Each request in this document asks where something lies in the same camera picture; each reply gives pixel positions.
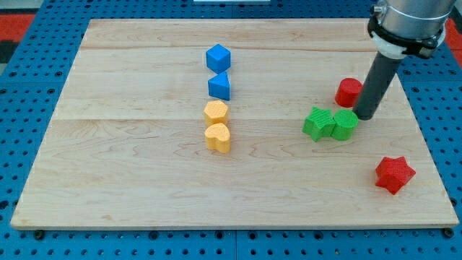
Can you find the green star block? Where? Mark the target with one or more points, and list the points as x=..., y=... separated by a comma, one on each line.
x=319, y=123

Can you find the green circle block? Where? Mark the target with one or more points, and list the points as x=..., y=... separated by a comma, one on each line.
x=346, y=122

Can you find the wooden board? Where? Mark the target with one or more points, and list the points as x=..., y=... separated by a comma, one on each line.
x=125, y=148

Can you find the red star block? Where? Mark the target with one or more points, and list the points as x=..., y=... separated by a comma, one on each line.
x=393, y=174

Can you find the yellow heart block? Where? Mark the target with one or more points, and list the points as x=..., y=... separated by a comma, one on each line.
x=217, y=137

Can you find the yellow hexagon block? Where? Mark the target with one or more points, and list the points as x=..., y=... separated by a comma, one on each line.
x=216, y=112

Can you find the blue triangle block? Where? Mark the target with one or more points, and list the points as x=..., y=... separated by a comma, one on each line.
x=219, y=86

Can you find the blue cube block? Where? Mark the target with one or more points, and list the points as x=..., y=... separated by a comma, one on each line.
x=218, y=58

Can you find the red cylinder block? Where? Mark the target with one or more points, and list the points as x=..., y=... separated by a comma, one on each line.
x=348, y=92

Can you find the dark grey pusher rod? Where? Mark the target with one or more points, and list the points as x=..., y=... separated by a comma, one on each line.
x=378, y=79

